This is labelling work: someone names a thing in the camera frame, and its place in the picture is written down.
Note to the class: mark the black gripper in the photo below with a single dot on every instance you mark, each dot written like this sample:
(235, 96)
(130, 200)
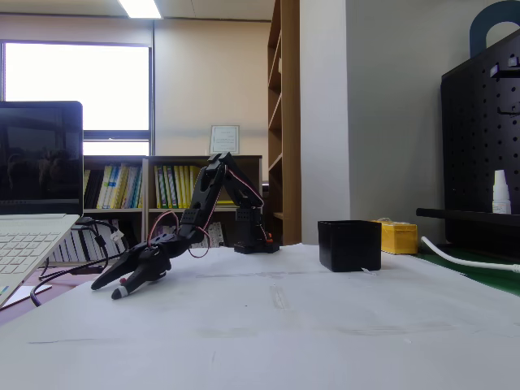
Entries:
(143, 265)

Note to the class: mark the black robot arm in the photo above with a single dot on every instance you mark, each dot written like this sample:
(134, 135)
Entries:
(207, 191)

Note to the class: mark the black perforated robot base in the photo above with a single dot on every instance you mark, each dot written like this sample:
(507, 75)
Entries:
(256, 248)

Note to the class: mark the black square cup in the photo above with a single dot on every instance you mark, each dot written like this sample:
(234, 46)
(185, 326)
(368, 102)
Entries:
(349, 245)

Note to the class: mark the yellow cardboard box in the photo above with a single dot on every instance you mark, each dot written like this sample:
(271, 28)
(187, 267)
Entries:
(400, 239)

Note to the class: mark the low wooden bookshelf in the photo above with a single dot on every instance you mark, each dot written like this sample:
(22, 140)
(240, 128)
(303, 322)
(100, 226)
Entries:
(227, 160)
(143, 187)

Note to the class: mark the yellow spine book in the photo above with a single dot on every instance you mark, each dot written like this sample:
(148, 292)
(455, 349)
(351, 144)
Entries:
(158, 187)
(109, 187)

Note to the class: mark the green spine book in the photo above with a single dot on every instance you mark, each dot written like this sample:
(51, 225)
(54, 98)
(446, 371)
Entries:
(166, 187)

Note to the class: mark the orange clamp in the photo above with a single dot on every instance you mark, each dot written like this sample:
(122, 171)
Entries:
(267, 238)

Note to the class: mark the silver laptop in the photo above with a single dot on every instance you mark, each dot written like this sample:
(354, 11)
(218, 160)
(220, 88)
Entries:
(36, 162)

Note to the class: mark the framed white notice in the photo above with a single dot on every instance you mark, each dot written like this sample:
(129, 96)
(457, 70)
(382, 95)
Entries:
(224, 140)

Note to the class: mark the bright window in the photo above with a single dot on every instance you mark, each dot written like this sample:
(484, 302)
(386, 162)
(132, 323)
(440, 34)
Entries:
(77, 85)

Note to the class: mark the tall wooden shelf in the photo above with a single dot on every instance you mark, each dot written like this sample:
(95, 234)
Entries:
(289, 122)

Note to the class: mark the ceiling light panel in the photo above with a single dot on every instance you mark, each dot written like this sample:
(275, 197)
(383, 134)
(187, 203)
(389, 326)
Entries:
(140, 8)

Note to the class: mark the black pegboard stand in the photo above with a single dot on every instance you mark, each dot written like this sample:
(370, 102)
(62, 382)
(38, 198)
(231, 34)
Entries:
(475, 142)

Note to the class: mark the small white bottle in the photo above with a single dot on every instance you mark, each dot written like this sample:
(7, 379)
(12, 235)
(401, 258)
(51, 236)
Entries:
(501, 195)

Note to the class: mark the dark teal arch sign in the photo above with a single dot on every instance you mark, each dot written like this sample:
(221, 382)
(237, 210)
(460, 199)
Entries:
(479, 28)

